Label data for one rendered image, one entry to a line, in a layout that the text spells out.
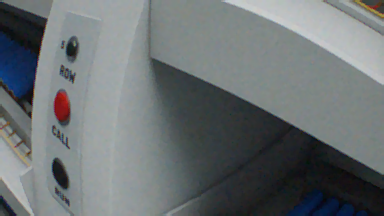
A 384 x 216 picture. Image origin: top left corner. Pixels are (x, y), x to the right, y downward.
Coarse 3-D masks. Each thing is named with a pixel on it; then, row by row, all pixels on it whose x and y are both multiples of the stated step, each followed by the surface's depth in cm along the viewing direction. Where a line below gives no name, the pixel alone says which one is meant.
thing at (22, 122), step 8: (0, 88) 55; (0, 96) 54; (8, 96) 53; (0, 104) 53; (8, 104) 52; (16, 104) 52; (0, 112) 54; (8, 112) 51; (16, 112) 51; (24, 112) 51; (8, 120) 52; (16, 120) 50; (24, 120) 50; (0, 128) 51; (16, 128) 50; (24, 128) 49; (8, 136) 50; (24, 136) 49; (24, 160) 47
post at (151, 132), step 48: (96, 0) 32; (144, 0) 30; (48, 48) 36; (96, 48) 32; (144, 48) 31; (48, 96) 36; (96, 96) 32; (144, 96) 33; (192, 96) 35; (96, 144) 33; (144, 144) 34; (192, 144) 36; (240, 144) 39; (48, 192) 38; (96, 192) 34; (144, 192) 35; (192, 192) 38
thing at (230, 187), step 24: (288, 144) 43; (240, 168) 40; (264, 168) 42; (288, 168) 45; (312, 168) 43; (336, 168) 43; (360, 168) 41; (216, 192) 39; (240, 192) 41; (264, 192) 44; (288, 192) 45; (312, 192) 42; (336, 192) 41; (360, 192) 39
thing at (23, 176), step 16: (32, 16) 69; (32, 112) 55; (0, 144) 50; (16, 144) 51; (0, 160) 48; (16, 160) 48; (0, 176) 46; (16, 176) 46; (32, 176) 40; (0, 192) 50; (16, 192) 44; (32, 192) 40; (16, 208) 46; (32, 208) 41
